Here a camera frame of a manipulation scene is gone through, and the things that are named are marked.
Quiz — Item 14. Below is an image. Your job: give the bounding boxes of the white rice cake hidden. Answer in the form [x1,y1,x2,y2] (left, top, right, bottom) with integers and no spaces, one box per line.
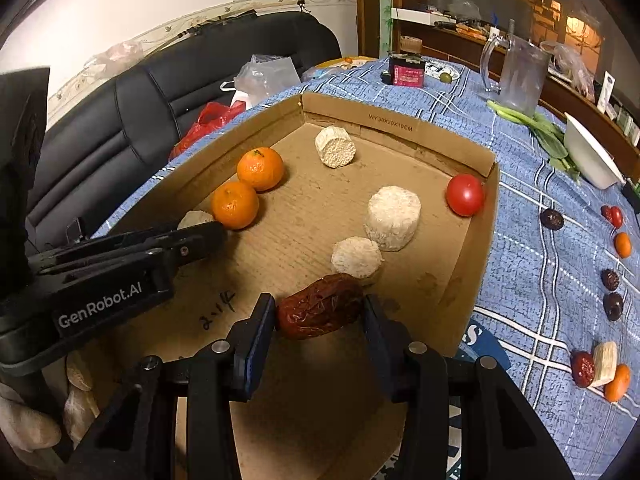
[177,210,216,231]

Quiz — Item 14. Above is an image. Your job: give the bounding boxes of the small white boxes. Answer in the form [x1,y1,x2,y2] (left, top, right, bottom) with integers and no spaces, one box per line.
[612,105,640,146]

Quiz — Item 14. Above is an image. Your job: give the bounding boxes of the red tomato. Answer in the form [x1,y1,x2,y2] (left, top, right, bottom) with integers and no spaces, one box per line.
[446,173,486,217]

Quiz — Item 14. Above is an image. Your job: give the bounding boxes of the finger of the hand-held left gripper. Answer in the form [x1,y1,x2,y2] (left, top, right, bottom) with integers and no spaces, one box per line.
[145,241,224,281]
[65,220,224,261]

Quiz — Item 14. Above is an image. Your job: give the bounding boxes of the white carton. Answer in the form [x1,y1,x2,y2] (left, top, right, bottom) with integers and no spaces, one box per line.
[596,71,615,111]

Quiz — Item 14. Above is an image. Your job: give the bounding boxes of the blue plaid tablecloth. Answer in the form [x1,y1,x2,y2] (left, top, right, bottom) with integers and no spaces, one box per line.
[92,57,640,480]

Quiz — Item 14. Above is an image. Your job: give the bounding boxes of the large red date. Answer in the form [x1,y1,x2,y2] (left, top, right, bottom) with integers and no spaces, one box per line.
[571,350,597,389]
[276,274,366,342]

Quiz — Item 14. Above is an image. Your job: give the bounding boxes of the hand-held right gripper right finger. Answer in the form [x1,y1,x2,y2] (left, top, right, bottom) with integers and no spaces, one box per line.
[362,294,571,480]

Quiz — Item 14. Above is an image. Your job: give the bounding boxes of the large orange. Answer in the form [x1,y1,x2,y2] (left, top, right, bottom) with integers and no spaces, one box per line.
[210,180,260,231]
[604,364,632,403]
[236,146,285,192]

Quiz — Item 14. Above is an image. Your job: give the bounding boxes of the cardboard box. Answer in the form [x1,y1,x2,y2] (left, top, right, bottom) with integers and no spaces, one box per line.
[65,92,501,480]

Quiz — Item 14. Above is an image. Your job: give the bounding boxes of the black leather sofa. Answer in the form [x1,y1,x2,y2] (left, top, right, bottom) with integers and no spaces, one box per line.
[25,10,343,241]

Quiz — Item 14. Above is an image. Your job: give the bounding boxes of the green leafy vegetable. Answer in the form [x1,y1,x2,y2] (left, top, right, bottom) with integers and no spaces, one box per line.
[486,100,581,183]

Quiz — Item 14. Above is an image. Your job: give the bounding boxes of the white bowl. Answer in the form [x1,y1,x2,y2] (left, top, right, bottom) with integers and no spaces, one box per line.
[564,112,626,190]

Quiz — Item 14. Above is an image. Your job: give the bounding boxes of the wooden cabinet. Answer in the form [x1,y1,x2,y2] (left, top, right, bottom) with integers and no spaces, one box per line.
[355,0,640,181]

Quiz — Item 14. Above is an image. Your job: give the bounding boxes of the person's left hand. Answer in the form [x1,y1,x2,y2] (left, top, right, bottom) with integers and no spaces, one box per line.
[0,350,99,462]

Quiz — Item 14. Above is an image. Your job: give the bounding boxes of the white plastic bag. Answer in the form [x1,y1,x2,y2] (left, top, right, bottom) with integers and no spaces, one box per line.
[220,54,302,111]

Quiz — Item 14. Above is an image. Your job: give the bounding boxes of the red box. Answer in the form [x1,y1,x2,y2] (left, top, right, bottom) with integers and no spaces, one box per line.
[389,52,426,88]

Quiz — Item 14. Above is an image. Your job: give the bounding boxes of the white board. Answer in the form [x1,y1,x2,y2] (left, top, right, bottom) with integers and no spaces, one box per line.
[391,7,436,25]

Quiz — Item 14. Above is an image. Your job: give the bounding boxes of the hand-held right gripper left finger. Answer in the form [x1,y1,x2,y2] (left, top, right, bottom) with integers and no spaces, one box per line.
[60,294,277,480]

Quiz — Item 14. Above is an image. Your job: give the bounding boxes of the clear plastic pitcher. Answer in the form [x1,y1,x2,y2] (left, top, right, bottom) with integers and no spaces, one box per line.
[480,19,552,118]

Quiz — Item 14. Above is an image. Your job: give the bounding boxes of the red plastic bag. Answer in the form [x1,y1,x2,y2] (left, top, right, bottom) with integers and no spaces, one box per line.
[168,101,246,161]

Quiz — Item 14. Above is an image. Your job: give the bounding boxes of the dark purple plum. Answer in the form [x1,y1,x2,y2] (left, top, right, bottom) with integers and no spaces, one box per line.
[603,292,624,322]

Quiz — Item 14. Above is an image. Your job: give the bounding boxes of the clear plastic bag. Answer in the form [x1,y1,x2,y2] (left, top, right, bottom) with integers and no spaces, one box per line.
[540,40,596,101]

